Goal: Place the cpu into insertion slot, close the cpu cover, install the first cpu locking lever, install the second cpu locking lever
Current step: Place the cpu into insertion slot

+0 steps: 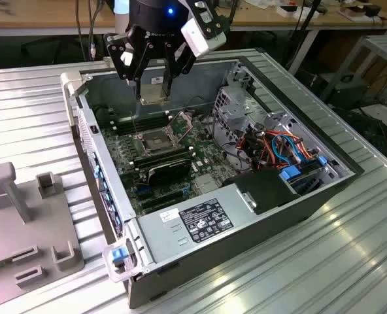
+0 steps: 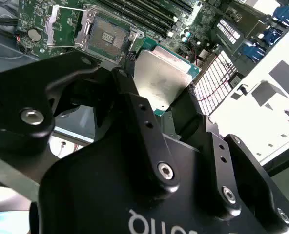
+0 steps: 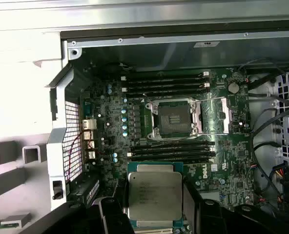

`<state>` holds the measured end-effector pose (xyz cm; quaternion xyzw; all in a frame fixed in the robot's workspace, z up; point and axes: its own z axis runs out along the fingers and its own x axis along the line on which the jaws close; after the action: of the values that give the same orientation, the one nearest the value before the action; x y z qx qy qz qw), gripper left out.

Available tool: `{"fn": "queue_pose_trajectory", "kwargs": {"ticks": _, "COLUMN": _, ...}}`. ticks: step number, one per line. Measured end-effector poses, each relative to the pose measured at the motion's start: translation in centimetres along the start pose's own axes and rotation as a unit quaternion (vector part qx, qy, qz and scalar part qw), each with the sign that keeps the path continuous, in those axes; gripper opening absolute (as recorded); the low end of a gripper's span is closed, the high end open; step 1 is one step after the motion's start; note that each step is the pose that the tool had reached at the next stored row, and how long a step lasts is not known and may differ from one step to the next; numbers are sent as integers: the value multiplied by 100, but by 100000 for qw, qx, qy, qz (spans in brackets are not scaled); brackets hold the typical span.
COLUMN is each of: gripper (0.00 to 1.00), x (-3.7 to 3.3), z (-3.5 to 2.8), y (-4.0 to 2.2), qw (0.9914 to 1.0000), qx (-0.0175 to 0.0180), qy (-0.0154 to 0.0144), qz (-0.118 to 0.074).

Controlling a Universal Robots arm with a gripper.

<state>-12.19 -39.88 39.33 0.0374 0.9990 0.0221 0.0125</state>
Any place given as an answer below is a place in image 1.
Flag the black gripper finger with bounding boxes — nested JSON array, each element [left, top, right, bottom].
[[103, 32, 152, 99], [162, 39, 198, 99]]

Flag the silver CPU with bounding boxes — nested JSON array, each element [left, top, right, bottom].
[[140, 83, 170, 105]]

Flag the metal socket cover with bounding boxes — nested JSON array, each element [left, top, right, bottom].
[[165, 110, 196, 135]]

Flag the black RAM slot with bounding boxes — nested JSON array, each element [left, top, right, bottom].
[[133, 145, 190, 163], [136, 155, 195, 171], [135, 152, 193, 168], [116, 120, 170, 135], [115, 117, 169, 132], [133, 148, 192, 166], [113, 111, 167, 126], [114, 114, 168, 129]]

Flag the CPU socket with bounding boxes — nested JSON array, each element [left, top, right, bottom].
[[133, 130, 169, 154]]

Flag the silver metal drive cage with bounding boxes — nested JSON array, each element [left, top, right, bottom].
[[212, 86, 267, 164]]

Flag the green motherboard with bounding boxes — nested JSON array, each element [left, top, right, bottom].
[[97, 107, 221, 217]]

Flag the wooden desk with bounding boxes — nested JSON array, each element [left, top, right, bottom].
[[0, 0, 387, 39]]

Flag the black expansion card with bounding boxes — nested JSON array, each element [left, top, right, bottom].
[[146, 159, 192, 188]]

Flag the silver chipset heatsink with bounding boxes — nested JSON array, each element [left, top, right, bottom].
[[194, 175, 220, 194]]

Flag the black plastic shroud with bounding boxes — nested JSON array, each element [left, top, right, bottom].
[[222, 169, 303, 216]]

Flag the blue disk carrier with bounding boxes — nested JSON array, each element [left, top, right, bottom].
[[279, 166, 305, 184]]

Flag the silver power supply unit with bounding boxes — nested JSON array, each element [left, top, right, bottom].
[[137, 183, 259, 266]]

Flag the open PC case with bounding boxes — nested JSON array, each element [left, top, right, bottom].
[[59, 48, 366, 310]]

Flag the grey parts rack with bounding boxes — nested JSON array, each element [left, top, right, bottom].
[[0, 162, 84, 292]]

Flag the metal slat table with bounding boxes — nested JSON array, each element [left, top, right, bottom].
[[353, 34, 387, 109]]

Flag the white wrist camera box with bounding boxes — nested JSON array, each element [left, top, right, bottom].
[[180, 18, 227, 58]]

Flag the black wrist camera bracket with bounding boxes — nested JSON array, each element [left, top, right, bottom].
[[188, 0, 232, 35]]

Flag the orange wire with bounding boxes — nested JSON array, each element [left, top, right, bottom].
[[261, 130, 315, 158]]

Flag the blue wire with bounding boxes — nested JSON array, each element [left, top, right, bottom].
[[271, 133, 317, 167]]

